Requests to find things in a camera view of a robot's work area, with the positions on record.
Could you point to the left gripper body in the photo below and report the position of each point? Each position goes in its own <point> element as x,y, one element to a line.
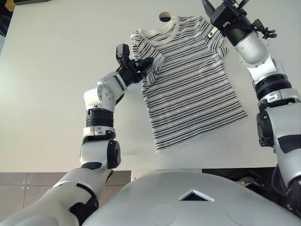
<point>129,75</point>

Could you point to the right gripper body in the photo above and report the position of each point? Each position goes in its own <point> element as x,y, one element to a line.
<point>238,30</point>

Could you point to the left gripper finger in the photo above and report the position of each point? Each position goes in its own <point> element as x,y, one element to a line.
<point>146,62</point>

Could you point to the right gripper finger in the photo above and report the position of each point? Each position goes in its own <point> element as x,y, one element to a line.
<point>208,8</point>

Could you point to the striped T-shirt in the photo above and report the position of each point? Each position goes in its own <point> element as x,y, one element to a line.
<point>188,89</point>

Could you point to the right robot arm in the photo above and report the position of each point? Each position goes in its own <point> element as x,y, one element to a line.
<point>275,113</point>

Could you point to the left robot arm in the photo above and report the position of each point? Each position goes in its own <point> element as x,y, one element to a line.
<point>98,143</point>

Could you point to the robot body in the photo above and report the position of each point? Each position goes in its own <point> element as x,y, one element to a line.
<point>188,204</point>

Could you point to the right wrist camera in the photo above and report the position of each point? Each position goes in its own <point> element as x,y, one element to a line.
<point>226,13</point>

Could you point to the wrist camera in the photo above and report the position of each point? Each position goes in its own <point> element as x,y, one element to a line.
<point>226,13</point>
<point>122,53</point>

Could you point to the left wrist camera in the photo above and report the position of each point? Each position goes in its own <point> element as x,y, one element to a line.
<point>122,53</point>

